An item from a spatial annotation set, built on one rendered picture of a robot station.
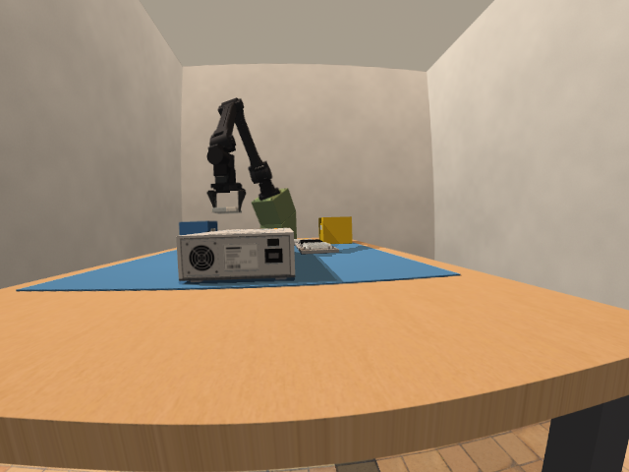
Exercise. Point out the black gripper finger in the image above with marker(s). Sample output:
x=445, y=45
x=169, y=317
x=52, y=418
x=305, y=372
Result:
x=212, y=197
x=241, y=196

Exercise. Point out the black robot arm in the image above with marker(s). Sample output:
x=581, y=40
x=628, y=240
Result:
x=231, y=113

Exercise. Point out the blue open-top bin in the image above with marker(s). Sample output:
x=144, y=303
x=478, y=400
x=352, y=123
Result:
x=194, y=227

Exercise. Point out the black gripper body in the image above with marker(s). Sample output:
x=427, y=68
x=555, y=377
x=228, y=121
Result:
x=226, y=187

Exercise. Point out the blue flat mat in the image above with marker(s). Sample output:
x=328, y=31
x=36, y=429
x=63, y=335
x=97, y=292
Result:
x=354, y=263

